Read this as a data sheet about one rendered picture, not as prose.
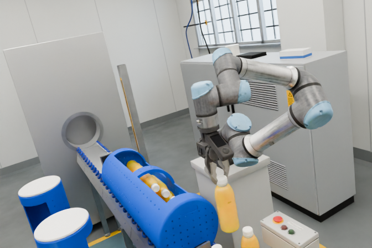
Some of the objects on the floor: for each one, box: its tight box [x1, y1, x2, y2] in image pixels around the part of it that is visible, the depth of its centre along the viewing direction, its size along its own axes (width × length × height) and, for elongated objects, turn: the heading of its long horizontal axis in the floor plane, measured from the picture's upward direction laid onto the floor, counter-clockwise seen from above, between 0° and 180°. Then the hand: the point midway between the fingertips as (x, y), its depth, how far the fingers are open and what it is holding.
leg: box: [89, 181, 111, 237], centre depth 318 cm, size 6×6×63 cm
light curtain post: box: [117, 64, 150, 164], centre depth 275 cm, size 6×6×170 cm
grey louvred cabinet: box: [180, 50, 356, 223], centre depth 366 cm, size 54×215×145 cm, turn 64°
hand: (221, 179), depth 113 cm, fingers closed on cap, 4 cm apart
